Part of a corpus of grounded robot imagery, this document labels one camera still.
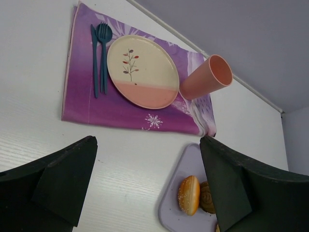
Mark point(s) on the lavender serving tray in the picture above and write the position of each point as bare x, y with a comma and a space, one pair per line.
169, 212

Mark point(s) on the orange sesame bun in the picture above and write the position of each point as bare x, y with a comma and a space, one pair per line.
188, 195

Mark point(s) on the purple floral placemat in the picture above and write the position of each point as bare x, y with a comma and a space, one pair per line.
80, 104

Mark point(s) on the brown chocolate pastry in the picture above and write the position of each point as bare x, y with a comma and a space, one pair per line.
205, 200

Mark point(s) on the dark blue plastic fork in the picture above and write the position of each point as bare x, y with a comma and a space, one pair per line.
100, 34

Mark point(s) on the dark blue plastic spoon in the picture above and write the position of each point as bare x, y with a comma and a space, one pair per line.
107, 39

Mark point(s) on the dark blue plastic knife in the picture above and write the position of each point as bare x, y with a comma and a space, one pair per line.
95, 66

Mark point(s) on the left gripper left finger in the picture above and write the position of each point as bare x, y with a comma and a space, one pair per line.
47, 194

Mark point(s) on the pink plastic cup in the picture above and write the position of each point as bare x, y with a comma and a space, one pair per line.
212, 75

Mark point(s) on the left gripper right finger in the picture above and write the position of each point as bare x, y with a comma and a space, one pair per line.
251, 196

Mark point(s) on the cream and pink plate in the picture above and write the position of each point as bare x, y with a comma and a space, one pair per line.
143, 72

